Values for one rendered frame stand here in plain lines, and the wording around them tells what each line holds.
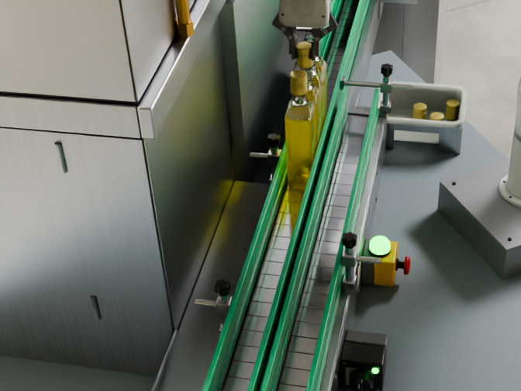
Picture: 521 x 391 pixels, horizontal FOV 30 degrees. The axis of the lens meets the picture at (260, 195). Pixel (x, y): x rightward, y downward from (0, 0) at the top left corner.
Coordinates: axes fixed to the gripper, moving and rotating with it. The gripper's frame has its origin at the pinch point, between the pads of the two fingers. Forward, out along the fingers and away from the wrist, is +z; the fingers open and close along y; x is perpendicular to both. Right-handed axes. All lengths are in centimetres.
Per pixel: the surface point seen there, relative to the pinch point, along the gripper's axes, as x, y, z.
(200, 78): -24.2, -15.3, -0.1
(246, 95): -0.2, -12.4, 10.7
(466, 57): 221, 31, 63
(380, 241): -10.5, 18.6, 37.1
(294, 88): -5.9, -0.9, 6.7
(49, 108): -58, -30, -5
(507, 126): 174, 49, 76
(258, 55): 11.6, -12.3, 5.4
